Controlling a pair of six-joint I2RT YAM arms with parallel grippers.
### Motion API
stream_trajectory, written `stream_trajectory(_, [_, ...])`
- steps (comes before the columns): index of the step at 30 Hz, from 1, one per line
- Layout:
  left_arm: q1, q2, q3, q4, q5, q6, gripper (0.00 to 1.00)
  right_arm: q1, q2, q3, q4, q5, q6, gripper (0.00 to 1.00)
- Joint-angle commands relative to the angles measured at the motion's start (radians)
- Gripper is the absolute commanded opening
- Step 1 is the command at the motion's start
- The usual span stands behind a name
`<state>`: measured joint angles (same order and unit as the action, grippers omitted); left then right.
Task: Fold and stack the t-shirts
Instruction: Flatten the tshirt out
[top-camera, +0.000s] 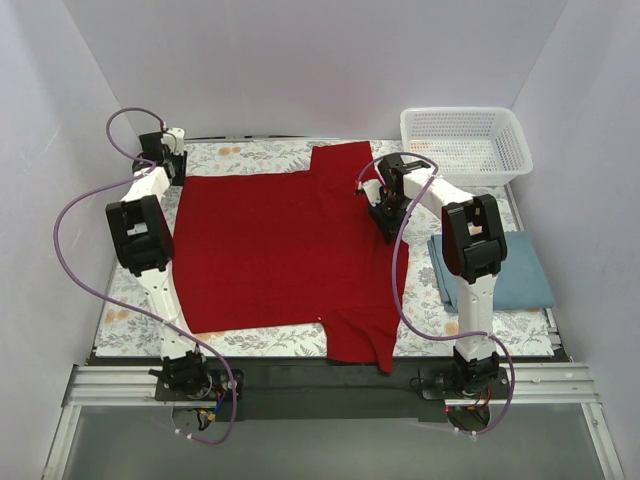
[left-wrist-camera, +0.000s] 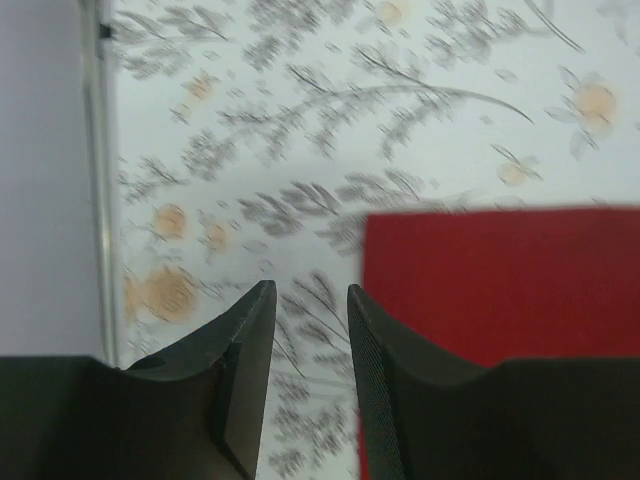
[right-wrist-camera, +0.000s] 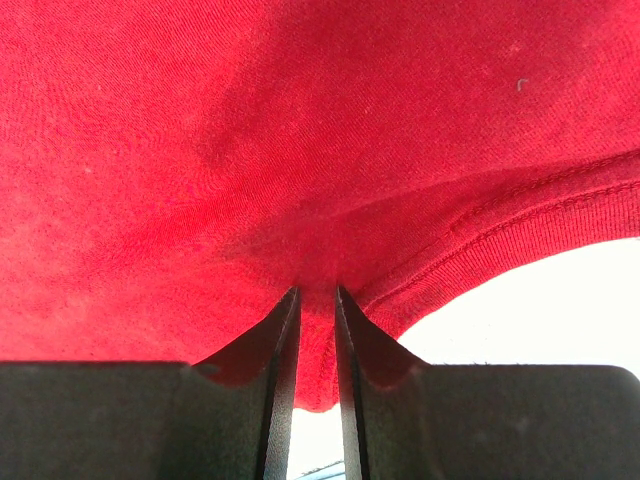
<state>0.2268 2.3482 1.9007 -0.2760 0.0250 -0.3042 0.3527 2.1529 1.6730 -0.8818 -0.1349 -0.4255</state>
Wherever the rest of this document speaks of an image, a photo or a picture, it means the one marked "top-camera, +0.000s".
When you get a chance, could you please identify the red t shirt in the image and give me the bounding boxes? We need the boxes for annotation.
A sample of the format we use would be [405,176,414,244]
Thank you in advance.
[172,142,409,372]

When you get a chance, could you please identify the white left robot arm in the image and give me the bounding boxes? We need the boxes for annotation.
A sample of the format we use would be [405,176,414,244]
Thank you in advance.
[105,127,213,400]

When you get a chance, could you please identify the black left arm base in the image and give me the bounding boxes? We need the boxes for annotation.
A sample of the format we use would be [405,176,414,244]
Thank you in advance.
[154,369,232,401]

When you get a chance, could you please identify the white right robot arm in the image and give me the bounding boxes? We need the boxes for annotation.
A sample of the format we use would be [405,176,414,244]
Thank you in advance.
[356,152,507,398]

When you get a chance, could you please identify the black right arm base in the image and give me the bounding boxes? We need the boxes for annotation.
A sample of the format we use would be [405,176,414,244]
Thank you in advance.
[413,359,511,400]

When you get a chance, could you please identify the white plastic basket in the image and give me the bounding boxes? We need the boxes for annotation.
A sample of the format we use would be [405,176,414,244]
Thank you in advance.
[400,107,533,187]

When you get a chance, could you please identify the floral patterned table mat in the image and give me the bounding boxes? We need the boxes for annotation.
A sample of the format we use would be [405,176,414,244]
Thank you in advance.
[93,139,561,358]

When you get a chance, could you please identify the folded blue t shirt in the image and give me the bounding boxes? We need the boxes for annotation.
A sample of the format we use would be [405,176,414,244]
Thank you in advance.
[427,231,555,313]

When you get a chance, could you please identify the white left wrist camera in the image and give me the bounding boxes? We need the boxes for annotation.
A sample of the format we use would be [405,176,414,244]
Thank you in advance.
[162,127,185,155]

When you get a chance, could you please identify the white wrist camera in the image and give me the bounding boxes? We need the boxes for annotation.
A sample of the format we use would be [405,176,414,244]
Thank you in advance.
[162,127,185,155]
[355,179,384,206]

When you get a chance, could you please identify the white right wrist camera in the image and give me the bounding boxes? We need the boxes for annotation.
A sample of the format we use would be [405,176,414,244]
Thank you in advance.
[355,179,384,206]

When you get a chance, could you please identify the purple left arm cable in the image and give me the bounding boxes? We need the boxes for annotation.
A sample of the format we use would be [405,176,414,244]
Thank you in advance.
[52,107,236,446]

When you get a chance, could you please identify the aluminium mounting rail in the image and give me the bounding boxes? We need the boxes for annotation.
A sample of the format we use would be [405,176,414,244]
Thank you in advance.
[63,362,600,406]

